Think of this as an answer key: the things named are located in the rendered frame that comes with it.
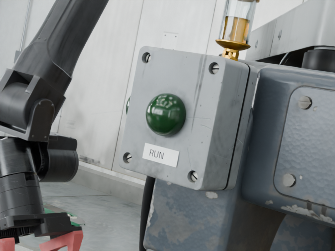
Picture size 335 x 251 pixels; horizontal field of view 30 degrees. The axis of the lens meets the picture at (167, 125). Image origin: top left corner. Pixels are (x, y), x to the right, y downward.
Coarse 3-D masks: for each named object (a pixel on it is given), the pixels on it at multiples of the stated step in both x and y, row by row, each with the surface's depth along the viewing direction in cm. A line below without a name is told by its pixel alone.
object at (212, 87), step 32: (160, 64) 44; (192, 64) 42; (224, 64) 41; (192, 96) 42; (224, 96) 41; (128, 128) 45; (192, 128) 42; (224, 128) 42; (128, 160) 45; (192, 160) 42; (224, 160) 43
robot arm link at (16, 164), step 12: (0, 144) 80; (12, 144) 80; (24, 144) 81; (36, 144) 85; (0, 156) 80; (12, 156) 80; (24, 156) 80; (36, 156) 85; (0, 168) 79; (12, 168) 79; (24, 168) 80; (36, 168) 84
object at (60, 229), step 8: (40, 224) 78; (48, 224) 79; (56, 224) 80; (64, 224) 81; (40, 232) 78; (48, 232) 78; (56, 232) 80; (64, 232) 81; (72, 232) 82; (80, 232) 83; (56, 240) 84; (64, 240) 83; (72, 240) 82; (80, 240) 83; (40, 248) 85; (48, 248) 84; (56, 248) 83; (72, 248) 82
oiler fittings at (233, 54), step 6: (258, 0) 49; (216, 42) 50; (222, 42) 49; (228, 42) 49; (234, 42) 49; (240, 42) 49; (228, 48) 50; (234, 48) 49; (240, 48) 49; (246, 48) 50; (222, 54) 50; (228, 54) 50; (234, 54) 50
